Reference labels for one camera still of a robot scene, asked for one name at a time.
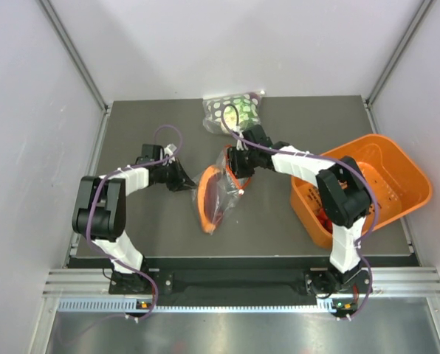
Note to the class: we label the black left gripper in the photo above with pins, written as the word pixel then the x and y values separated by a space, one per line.
pixel 181 180

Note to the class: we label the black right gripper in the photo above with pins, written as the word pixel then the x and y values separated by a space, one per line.
pixel 233 155

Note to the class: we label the fake orange-purple fruit slice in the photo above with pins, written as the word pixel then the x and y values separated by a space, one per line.
pixel 208 199

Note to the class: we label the clear orange-zip bag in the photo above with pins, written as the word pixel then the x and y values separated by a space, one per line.
pixel 230 188

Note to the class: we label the fake red berry bunch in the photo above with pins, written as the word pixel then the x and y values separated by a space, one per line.
pixel 325 222

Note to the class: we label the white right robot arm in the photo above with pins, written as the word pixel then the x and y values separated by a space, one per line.
pixel 323 191

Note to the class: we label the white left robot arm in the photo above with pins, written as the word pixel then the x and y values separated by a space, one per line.
pixel 100 212

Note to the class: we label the clear bag with dotted item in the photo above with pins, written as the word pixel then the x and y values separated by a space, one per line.
pixel 232 112

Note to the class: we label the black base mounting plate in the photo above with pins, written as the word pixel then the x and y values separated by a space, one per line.
pixel 250 279

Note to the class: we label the orange plastic basket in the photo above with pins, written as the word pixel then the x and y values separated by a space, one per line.
pixel 398 183

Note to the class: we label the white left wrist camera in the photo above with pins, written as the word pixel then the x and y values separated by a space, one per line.
pixel 169 152

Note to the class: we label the grey slotted cable duct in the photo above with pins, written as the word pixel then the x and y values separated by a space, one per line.
pixel 141 304

